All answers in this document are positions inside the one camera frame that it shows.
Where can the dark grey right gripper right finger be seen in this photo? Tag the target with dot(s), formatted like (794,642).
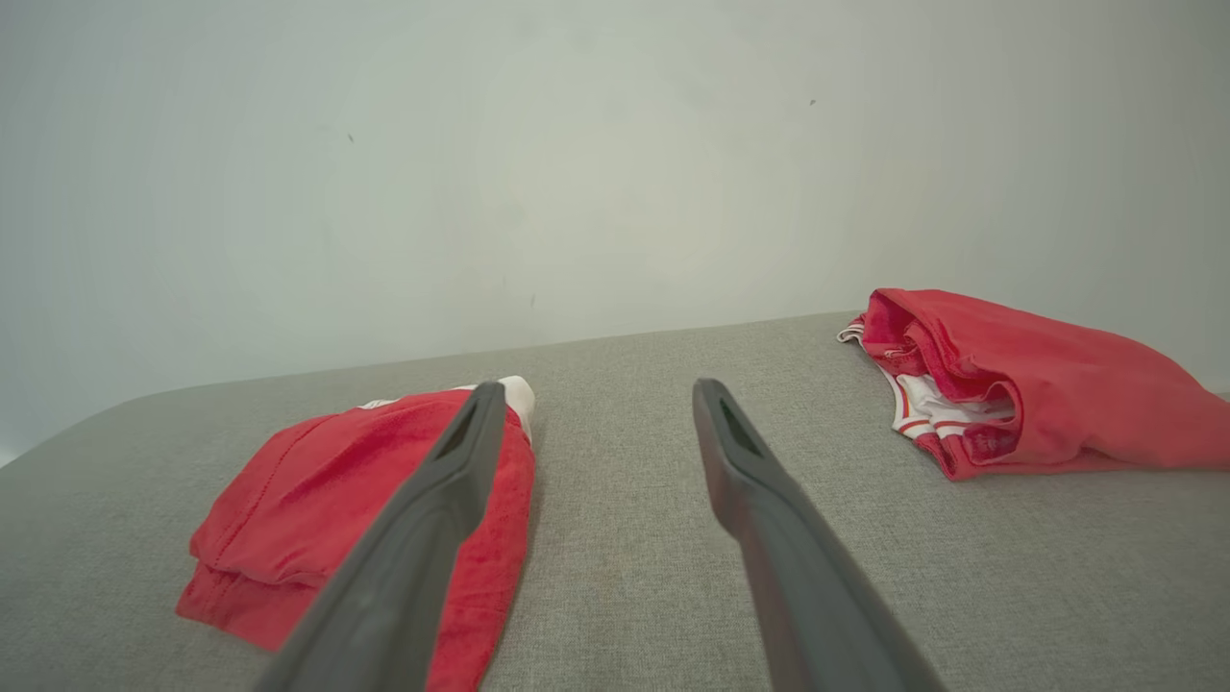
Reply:
(798,577)

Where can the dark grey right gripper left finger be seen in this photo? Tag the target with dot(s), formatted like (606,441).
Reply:
(413,557)

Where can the red shorts with white stripe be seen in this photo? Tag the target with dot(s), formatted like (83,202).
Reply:
(307,500)

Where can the red Bulls 23 jersey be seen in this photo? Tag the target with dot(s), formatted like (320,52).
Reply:
(1086,384)

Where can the grey fabric sofa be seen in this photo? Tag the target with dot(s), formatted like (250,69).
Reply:
(625,538)

